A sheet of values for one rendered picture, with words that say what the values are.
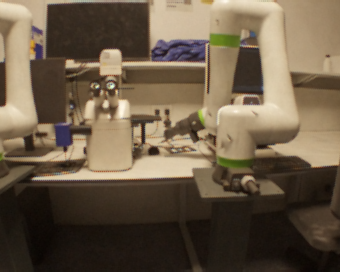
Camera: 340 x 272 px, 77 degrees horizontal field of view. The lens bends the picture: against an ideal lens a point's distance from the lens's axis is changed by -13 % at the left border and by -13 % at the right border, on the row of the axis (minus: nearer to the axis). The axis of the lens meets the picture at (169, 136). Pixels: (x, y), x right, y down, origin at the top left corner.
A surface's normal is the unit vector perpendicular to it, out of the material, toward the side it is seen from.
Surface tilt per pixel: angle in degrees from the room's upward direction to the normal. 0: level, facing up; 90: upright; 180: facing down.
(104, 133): 91
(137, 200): 90
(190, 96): 90
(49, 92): 86
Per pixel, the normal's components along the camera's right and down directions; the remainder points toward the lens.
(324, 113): 0.12, 0.20
